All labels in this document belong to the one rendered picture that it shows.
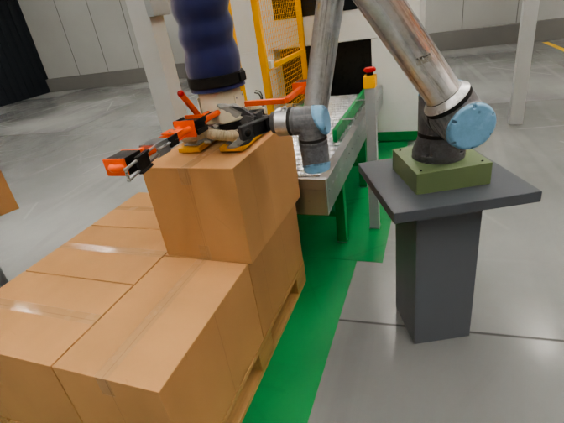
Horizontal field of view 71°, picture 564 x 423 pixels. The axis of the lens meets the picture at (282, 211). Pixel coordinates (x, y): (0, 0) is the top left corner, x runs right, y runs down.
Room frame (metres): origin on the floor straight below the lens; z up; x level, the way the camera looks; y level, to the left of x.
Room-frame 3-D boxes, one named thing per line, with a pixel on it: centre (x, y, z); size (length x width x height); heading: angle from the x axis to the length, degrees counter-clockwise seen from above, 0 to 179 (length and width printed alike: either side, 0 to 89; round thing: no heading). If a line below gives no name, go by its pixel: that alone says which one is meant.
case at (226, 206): (1.64, 0.20, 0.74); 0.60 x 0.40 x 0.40; 155
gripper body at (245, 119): (1.31, 0.02, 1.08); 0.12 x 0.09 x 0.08; 66
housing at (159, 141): (1.23, 0.36, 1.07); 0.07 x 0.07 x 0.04; 66
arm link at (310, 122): (1.24, -0.13, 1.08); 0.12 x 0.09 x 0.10; 66
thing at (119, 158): (1.11, 0.42, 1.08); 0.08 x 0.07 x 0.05; 156
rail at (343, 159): (2.94, -0.69, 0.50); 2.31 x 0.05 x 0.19; 157
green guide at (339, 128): (3.29, -0.78, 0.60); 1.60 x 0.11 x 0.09; 157
